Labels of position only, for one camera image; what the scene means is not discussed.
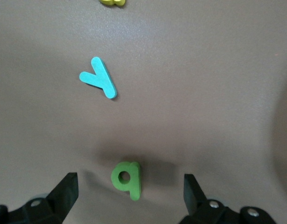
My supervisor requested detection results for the yellow foam letter a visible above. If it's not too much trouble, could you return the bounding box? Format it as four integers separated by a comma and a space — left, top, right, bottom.
98, 0, 127, 7

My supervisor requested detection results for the brown table cover sheet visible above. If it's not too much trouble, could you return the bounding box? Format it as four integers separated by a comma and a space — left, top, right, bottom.
0, 0, 287, 224

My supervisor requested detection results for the teal foam letter y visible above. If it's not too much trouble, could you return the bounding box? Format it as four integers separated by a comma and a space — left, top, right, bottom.
78, 56, 117, 99

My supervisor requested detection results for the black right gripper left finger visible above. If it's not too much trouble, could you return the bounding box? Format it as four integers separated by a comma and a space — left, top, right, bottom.
0, 172, 78, 224

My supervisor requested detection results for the green foam letter q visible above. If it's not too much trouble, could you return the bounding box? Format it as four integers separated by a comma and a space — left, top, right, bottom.
110, 161, 142, 202

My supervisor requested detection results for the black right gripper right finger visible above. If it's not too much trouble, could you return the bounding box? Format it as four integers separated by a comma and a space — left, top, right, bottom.
180, 174, 277, 224

